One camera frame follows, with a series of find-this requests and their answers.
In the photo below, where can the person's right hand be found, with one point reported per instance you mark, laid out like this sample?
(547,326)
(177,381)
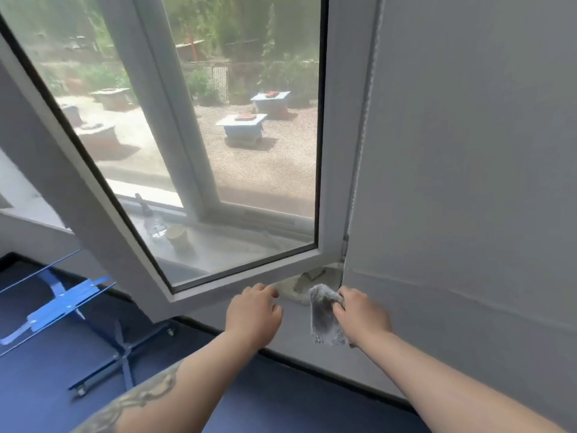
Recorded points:
(365,317)

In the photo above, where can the clear glass bottle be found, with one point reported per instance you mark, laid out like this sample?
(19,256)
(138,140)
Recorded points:
(153,223)

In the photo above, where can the grey window sill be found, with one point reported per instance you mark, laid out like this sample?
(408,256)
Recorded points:
(297,333)

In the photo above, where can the person's left hand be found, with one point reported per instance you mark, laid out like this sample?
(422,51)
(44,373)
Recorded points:
(254,315)

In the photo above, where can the grey box with white rim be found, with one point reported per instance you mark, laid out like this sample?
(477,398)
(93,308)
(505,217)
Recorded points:
(243,126)
(270,103)
(112,98)
(97,137)

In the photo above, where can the white open window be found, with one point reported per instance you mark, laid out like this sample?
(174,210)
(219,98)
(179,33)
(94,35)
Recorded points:
(90,220)

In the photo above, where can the beige paper cup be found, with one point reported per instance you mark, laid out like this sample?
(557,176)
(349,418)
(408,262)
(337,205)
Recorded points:
(178,238)

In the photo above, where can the blue metal frame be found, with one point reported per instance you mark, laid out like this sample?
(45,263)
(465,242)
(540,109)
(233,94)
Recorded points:
(67,306)

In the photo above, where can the person's right forearm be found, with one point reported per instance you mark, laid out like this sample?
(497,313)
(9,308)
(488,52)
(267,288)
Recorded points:
(451,392)

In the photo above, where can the grey cleaning cloth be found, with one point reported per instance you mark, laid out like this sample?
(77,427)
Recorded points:
(322,320)

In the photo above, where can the person's left forearm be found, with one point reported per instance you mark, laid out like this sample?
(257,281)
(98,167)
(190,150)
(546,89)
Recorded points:
(180,392)

